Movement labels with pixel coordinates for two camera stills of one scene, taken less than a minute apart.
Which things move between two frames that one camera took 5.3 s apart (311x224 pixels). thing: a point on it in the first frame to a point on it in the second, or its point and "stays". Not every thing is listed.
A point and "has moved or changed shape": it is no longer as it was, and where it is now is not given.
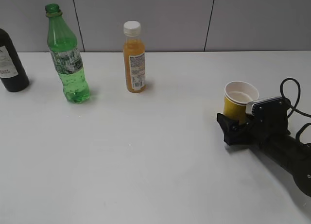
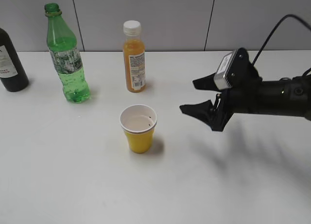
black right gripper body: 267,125 to 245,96
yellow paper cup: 237,94 has moved or changed shape
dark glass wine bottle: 13,76 stays
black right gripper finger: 230,128 to 204,111
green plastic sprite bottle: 64,47 stays
